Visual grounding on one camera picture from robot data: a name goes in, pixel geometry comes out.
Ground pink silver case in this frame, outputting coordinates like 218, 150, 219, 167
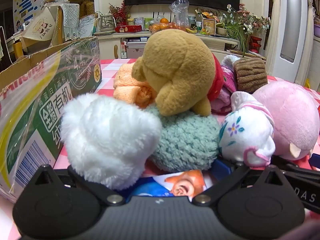
126, 41, 147, 58

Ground white paper sheet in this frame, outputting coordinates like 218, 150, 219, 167
79, 15, 97, 37

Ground light blue plush toy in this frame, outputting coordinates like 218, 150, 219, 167
221, 54, 242, 68

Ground knitted lace chair cover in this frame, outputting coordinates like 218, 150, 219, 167
59, 3, 80, 41

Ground cream TV cabinet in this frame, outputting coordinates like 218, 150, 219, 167
94, 29, 240, 59

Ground white standing air conditioner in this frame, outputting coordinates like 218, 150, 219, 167
262, 0, 314, 77

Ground pink white flower bouquet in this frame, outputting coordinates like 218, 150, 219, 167
226, 4, 272, 34

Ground brown ribbed knit hat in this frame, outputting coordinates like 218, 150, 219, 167
234, 58, 268, 93

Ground pile of oranges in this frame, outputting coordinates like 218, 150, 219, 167
149, 17, 187, 33

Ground wooden picture frame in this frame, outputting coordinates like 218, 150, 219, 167
202, 18, 217, 35

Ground magenta towel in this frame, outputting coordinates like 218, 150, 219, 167
211, 64, 238, 114

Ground teal fluffy plush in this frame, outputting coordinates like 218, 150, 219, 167
146, 105, 220, 173

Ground glass electric kettle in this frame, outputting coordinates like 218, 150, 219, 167
96, 12, 117, 32

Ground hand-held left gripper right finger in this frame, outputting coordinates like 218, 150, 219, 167
192, 159, 287, 205

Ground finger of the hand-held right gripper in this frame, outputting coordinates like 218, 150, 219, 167
272, 155, 320, 182
310, 153, 320, 170

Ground pink plush pig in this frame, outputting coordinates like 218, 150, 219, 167
252, 81, 320, 161

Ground clear plastic bag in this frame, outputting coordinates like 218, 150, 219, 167
169, 0, 190, 29

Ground white floral sock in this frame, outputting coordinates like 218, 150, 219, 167
219, 91, 275, 168

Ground red candle holder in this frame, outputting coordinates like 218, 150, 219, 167
249, 36, 262, 54

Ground white fluffy plush toy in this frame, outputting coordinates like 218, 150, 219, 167
62, 93, 163, 190

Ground printed cardboard box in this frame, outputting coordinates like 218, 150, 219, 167
0, 36, 102, 204

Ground red flat box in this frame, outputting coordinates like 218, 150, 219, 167
115, 25, 142, 33

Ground beige printed tote bag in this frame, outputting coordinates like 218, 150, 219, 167
21, 6, 59, 47

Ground potted green plant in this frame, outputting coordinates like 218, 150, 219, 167
216, 17, 250, 55

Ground orange towel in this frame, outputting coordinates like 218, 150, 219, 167
113, 64, 158, 109

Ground wall poster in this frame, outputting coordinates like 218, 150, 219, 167
12, 0, 64, 33

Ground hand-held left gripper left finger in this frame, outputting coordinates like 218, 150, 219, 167
34, 164, 125, 205

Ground red berry branches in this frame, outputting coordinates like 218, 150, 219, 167
109, 0, 132, 23

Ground brown bear plush red shirt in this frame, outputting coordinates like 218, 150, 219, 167
132, 29, 224, 117

